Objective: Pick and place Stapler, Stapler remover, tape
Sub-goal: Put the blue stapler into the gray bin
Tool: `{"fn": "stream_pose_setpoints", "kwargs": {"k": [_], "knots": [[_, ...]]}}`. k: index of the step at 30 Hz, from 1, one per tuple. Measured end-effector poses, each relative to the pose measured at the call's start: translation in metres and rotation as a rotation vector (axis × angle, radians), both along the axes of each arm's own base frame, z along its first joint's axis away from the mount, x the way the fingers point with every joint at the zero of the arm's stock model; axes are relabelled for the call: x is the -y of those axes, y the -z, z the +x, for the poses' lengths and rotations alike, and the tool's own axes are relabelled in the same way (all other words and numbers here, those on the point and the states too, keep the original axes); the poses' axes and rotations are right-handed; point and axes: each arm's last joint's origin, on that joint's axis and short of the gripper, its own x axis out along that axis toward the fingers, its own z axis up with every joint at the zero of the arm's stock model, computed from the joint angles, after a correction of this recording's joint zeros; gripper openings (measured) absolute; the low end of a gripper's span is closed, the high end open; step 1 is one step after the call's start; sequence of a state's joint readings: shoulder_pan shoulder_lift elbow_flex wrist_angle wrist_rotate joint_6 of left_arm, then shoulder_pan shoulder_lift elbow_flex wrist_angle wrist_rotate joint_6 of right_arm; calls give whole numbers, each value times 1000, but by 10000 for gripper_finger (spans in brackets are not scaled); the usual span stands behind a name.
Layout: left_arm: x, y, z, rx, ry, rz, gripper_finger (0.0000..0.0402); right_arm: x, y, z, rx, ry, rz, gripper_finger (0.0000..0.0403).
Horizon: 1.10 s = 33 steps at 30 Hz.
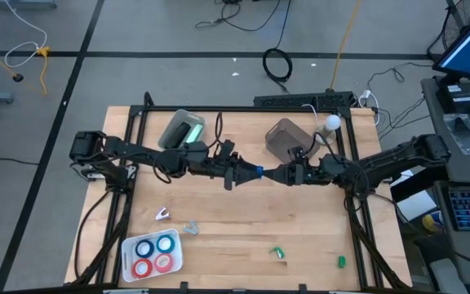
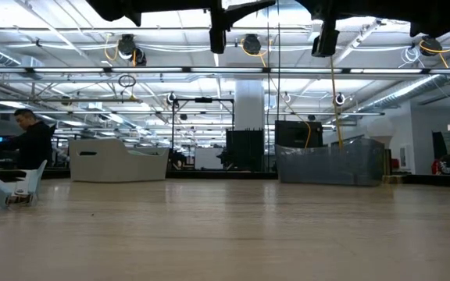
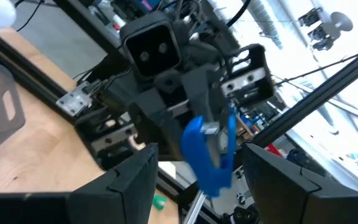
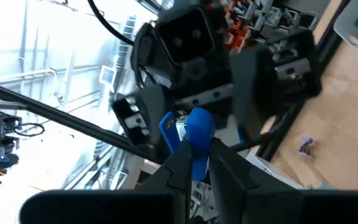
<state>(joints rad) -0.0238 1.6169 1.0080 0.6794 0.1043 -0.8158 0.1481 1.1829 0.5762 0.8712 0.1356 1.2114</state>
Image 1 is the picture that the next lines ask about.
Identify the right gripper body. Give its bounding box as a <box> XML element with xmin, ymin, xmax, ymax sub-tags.
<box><xmin>290</xmin><ymin>156</ymin><xmax>335</xmax><ymax>188</ymax></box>

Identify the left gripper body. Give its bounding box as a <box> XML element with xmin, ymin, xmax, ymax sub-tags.
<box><xmin>184</xmin><ymin>140</ymin><xmax>241</xmax><ymax>192</ymax></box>

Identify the mint green stapler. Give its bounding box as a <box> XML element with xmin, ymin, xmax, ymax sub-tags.
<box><xmin>185</xmin><ymin>123</ymin><xmax>205</xmax><ymax>144</ymax></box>

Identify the black stapler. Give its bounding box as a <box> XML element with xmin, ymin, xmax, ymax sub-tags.
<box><xmin>165</xmin><ymin>121</ymin><xmax>192</xmax><ymax>149</ymax></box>

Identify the light blue tape roll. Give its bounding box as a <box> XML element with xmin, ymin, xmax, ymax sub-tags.
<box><xmin>155</xmin><ymin>234</ymin><xmax>175</xmax><ymax>254</ymax></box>

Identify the dark blue tape roll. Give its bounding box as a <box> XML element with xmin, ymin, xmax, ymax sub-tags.
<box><xmin>135</xmin><ymin>238</ymin><xmax>155</xmax><ymax>259</ymax></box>

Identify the pink tape roll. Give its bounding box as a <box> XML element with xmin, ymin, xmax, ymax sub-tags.
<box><xmin>153</xmin><ymin>253</ymin><xmax>175</xmax><ymax>274</ymax></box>

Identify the red tape roll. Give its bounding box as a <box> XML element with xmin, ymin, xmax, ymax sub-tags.
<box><xmin>132</xmin><ymin>258</ymin><xmax>153</xmax><ymax>278</ymax></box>

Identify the dark translucent plastic bin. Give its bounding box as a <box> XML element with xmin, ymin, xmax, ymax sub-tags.
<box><xmin>264</xmin><ymin>118</ymin><xmax>321</xmax><ymax>164</ymax></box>

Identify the pale translucent plastic bin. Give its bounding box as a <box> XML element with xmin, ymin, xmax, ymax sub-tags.
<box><xmin>157</xmin><ymin>109</ymin><xmax>206</xmax><ymax>150</ymax></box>

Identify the white bulb table lamp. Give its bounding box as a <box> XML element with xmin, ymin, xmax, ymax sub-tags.
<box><xmin>314</xmin><ymin>114</ymin><xmax>342</xmax><ymax>146</ymax></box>

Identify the black perforated case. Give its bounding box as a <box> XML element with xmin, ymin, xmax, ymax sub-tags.
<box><xmin>253</xmin><ymin>94</ymin><xmax>318</xmax><ymax>109</ymax></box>
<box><xmin>316</xmin><ymin>90</ymin><xmax>355</xmax><ymax>111</ymax></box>

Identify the white plastic bin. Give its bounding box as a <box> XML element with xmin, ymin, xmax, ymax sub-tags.
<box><xmin>121</xmin><ymin>228</ymin><xmax>184</xmax><ymax>283</ymax></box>

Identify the white paper sheet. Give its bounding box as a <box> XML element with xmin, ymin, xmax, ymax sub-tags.
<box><xmin>396</xmin><ymin>189</ymin><xmax>438</xmax><ymax>222</ymax></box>

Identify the yellow round object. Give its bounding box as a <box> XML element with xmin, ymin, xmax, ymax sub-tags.
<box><xmin>421</xmin><ymin>210</ymin><xmax>445</xmax><ymax>234</ymax></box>

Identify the grey desk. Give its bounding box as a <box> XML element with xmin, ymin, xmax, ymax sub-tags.
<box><xmin>420</xmin><ymin>75</ymin><xmax>470</xmax><ymax>185</ymax></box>

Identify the clear plastic bag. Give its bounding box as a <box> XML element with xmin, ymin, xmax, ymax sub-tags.
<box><xmin>442</xmin><ymin>113</ymin><xmax>470</xmax><ymax>156</ymax></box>

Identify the black mini computer box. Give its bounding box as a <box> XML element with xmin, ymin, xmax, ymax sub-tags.
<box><xmin>436</xmin><ymin>82</ymin><xmax>470</xmax><ymax>114</ymax></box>

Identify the grey chair seat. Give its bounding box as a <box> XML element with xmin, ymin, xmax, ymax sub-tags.
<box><xmin>428</xmin><ymin>256</ymin><xmax>470</xmax><ymax>294</ymax></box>

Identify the black floor fan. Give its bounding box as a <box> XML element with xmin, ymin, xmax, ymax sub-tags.
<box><xmin>426</xmin><ymin>0</ymin><xmax>470</xmax><ymax>62</ymax></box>

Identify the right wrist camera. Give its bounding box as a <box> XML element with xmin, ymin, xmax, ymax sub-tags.
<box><xmin>287</xmin><ymin>145</ymin><xmax>308</xmax><ymax>165</ymax></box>

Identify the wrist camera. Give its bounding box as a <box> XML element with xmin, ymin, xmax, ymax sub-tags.
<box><xmin>217</xmin><ymin>139</ymin><xmax>237</xmax><ymax>161</ymax></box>
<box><xmin>287</xmin><ymin>145</ymin><xmax>308</xmax><ymax>165</ymax></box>

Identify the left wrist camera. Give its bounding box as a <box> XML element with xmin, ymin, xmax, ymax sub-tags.
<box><xmin>217</xmin><ymin>139</ymin><xmax>237</xmax><ymax>161</ymax></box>

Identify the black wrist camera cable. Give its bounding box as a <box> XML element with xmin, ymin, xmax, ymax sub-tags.
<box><xmin>213</xmin><ymin>111</ymin><xmax>225</xmax><ymax>151</ymax></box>

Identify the black aluminium rig frame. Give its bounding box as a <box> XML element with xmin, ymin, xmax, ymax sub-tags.
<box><xmin>73</xmin><ymin>91</ymin><xmax>414</xmax><ymax>292</ymax></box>

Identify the white plug and cable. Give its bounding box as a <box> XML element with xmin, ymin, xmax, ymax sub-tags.
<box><xmin>357</xmin><ymin>89</ymin><xmax>381</xmax><ymax>127</ymax></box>

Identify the black cable bundle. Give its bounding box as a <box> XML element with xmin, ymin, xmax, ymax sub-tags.
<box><xmin>367</xmin><ymin>60</ymin><xmax>434</xmax><ymax>142</ymax></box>

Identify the coiled black floor cable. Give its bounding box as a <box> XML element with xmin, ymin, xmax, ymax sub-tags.
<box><xmin>262</xmin><ymin>47</ymin><xmax>294</xmax><ymax>93</ymax></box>

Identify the yellow hanging cable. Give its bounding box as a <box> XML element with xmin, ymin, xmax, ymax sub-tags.
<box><xmin>329</xmin><ymin>0</ymin><xmax>361</xmax><ymax>91</ymax></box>

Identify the orange floor cable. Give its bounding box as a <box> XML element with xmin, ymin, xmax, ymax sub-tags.
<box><xmin>0</xmin><ymin>38</ymin><xmax>52</xmax><ymax>98</ymax></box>

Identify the white floor cable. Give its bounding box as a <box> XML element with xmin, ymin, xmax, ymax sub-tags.
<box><xmin>2</xmin><ymin>0</ymin><xmax>49</xmax><ymax>69</ymax></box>

